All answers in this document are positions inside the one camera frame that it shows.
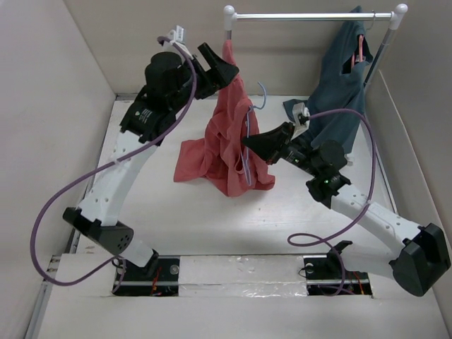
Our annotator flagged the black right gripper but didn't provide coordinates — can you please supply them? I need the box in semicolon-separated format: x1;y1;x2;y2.
242;121;321;177

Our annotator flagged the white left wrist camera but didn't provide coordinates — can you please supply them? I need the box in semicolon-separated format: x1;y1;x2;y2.
167;25;186;45

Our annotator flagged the pink hanger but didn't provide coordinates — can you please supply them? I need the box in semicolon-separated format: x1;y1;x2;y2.
350;35;367;69

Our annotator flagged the red t shirt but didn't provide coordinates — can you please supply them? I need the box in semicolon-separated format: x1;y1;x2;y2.
172;37;276;198

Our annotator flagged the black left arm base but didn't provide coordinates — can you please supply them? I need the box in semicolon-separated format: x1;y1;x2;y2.
112;256;181;297

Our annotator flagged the white clothes rack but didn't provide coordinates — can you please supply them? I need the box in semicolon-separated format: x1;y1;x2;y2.
222;3;409;166

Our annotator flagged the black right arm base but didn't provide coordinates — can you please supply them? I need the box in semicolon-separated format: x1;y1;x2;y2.
298;241;372;297

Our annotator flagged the teal t shirt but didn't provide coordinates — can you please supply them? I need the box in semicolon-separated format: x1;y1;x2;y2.
297;20;374;154

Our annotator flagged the light blue wire hanger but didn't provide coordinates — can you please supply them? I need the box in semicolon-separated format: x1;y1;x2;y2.
242;81;268;185

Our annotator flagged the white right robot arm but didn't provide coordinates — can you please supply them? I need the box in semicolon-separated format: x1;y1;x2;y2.
242;122;451;297

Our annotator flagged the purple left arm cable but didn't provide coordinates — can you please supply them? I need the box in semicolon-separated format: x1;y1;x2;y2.
30;35;198;294

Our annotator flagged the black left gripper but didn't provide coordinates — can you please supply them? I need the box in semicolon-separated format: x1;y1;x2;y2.
169;44;238;113

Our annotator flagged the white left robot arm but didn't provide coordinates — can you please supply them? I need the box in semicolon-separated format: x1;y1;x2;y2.
63;43;239;280

